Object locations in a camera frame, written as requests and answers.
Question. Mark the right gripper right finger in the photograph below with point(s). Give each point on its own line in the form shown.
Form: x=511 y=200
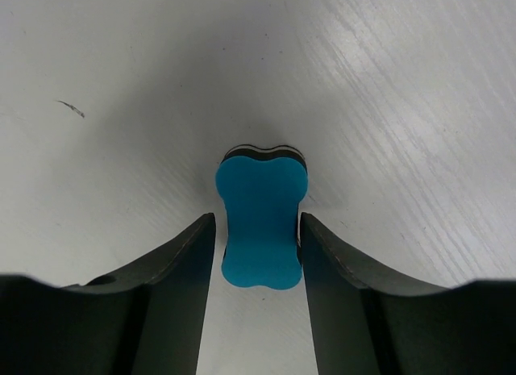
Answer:
x=367 y=318

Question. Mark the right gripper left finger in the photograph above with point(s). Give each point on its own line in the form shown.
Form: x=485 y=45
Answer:
x=168 y=287

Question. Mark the blue whiteboard eraser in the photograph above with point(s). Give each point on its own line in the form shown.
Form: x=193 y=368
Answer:
x=261 y=190

